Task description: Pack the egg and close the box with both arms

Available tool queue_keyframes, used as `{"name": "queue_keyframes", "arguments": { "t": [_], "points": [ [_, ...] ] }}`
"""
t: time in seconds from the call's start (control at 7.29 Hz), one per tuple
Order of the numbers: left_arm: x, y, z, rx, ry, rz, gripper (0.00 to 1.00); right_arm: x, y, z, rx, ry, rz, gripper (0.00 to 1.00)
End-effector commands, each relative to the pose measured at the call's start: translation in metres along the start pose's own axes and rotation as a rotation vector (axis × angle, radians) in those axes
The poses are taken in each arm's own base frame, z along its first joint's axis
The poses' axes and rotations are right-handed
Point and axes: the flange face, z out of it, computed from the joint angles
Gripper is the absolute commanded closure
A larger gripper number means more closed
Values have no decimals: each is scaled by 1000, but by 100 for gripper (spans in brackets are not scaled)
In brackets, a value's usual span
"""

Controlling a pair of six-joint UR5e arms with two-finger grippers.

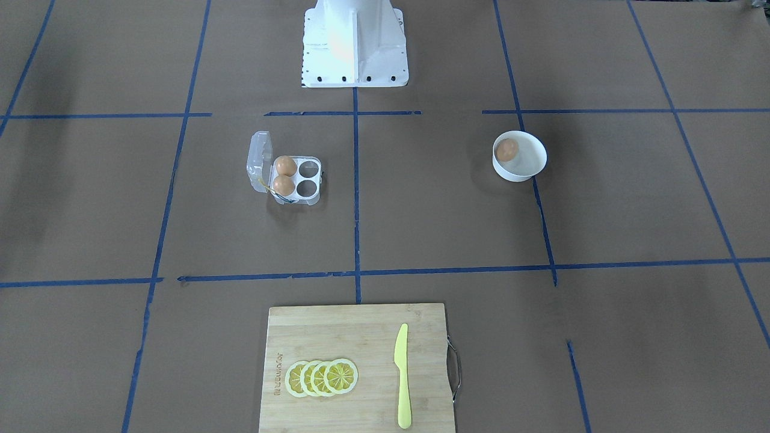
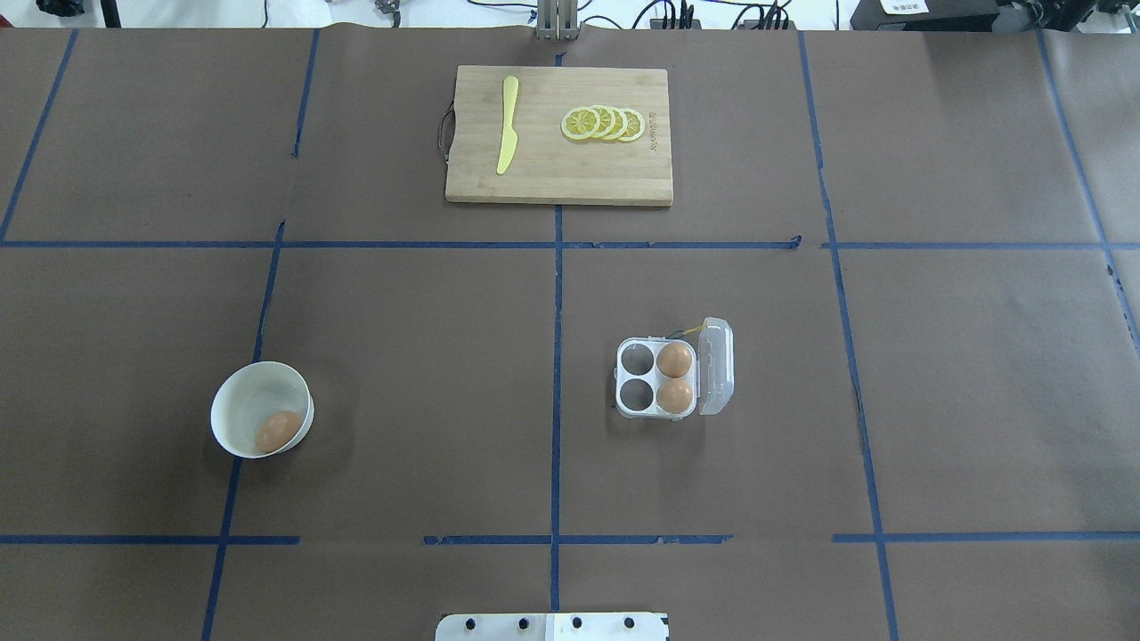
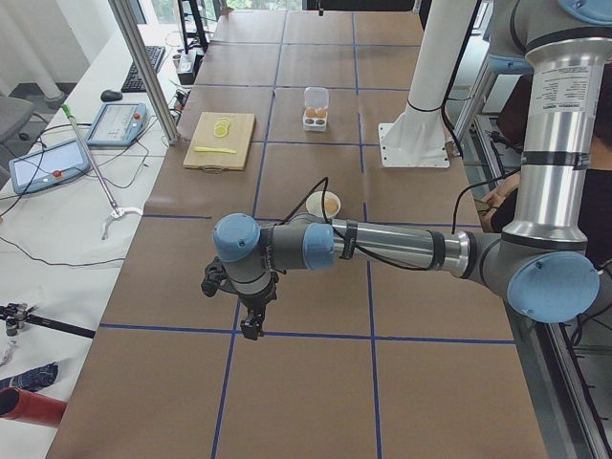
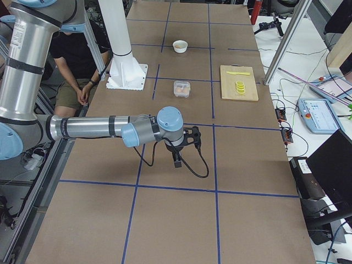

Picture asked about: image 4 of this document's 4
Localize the yellow plastic knife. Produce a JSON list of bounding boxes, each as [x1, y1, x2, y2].
[[226, 71, 251, 76]]

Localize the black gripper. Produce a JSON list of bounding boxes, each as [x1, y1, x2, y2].
[[164, 138, 184, 168]]

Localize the white ceramic bowl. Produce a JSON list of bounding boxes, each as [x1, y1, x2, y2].
[[173, 40, 188, 53]]

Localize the long grabber stick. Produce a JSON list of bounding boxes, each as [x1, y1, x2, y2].
[[278, 67, 351, 109]]

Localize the black computer box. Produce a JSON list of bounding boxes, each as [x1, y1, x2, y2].
[[289, 129, 352, 245]]

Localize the aluminium frame post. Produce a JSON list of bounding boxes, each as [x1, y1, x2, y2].
[[263, 0, 312, 85]]

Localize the blue teach pendant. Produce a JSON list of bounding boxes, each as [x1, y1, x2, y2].
[[298, 98, 344, 134], [310, 74, 351, 103]]

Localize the orange black electronics board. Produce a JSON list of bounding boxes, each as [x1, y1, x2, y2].
[[275, 108, 287, 122]]

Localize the red cylinder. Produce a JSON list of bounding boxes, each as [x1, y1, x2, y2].
[[251, 0, 262, 24]]

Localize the black camera tripod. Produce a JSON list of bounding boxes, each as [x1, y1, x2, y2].
[[254, 13, 284, 37]]

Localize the wooden cutting board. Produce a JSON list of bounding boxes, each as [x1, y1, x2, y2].
[[220, 65, 259, 101]]

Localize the seated person black shirt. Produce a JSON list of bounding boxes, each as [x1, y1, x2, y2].
[[49, 32, 100, 117]]

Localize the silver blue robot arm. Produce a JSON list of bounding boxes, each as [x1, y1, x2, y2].
[[1, 1, 158, 160]]

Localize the yellow lemon slices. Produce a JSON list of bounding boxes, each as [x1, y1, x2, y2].
[[235, 81, 246, 95]]

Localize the far blue teach pendant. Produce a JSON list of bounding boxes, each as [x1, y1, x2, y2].
[[310, 74, 351, 103]]

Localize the near blue teach pendant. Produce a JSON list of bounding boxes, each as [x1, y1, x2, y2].
[[298, 98, 344, 134]]

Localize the clear plastic egg box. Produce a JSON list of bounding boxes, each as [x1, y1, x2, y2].
[[173, 80, 190, 98]]

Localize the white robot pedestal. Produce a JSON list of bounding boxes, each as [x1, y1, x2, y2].
[[99, 0, 148, 91]]

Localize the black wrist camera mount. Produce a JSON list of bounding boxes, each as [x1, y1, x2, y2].
[[182, 126, 201, 151]]

